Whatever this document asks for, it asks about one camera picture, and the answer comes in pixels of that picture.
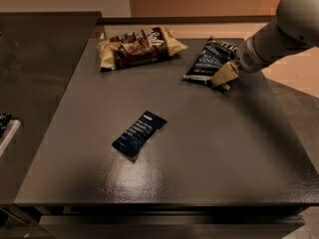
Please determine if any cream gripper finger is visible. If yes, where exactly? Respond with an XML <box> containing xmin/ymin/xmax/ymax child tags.
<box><xmin>210</xmin><ymin>62</ymin><xmax>239</xmax><ymax>87</ymax></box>

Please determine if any blue potato chip bag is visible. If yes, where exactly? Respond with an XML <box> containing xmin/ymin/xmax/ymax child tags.
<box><xmin>183</xmin><ymin>37</ymin><xmax>237</xmax><ymax>87</ymax></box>

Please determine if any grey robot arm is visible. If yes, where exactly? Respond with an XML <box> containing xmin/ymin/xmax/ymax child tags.
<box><xmin>209</xmin><ymin>0</ymin><xmax>319</xmax><ymax>87</ymax></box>

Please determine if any brown and cream snack bag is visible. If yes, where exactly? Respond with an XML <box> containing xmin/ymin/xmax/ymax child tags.
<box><xmin>97</xmin><ymin>27</ymin><xmax>186</xmax><ymax>72</ymax></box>

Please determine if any dark blue rxbar wrapper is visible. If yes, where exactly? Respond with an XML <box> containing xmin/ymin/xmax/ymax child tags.
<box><xmin>112</xmin><ymin>111</ymin><xmax>166</xmax><ymax>158</ymax></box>

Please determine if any white tray with dark item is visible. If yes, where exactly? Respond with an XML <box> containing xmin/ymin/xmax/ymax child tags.
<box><xmin>0</xmin><ymin>119</ymin><xmax>21</xmax><ymax>157</ymax></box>

